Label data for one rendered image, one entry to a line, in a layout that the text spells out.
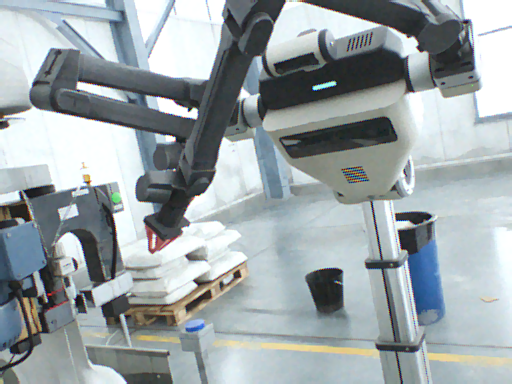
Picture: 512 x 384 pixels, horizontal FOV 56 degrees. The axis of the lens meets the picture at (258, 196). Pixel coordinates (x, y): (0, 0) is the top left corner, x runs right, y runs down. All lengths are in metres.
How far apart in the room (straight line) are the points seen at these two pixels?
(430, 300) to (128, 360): 2.02
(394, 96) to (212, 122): 0.45
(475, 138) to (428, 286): 5.86
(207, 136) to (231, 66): 0.16
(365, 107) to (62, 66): 0.66
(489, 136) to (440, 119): 0.82
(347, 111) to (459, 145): 7.77
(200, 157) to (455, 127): 8.06
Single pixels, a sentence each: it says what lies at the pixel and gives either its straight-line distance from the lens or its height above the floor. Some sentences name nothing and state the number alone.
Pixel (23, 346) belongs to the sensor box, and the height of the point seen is 1.01.
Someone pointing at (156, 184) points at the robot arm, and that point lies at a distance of 1.03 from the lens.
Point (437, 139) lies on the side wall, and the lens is 8.97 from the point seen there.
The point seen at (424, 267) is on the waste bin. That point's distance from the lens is 3.19.
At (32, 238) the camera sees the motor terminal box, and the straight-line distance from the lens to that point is 1.01.
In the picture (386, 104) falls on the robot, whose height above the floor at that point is 1.39.
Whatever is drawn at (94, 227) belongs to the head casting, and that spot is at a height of 1.22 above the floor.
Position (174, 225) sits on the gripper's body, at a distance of 1.12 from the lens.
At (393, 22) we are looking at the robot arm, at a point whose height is 1.53.
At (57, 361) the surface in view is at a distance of 1.55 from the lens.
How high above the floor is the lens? 1.38
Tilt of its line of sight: 7 degrees down
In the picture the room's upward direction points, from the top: 12 degrees counter-clockwise
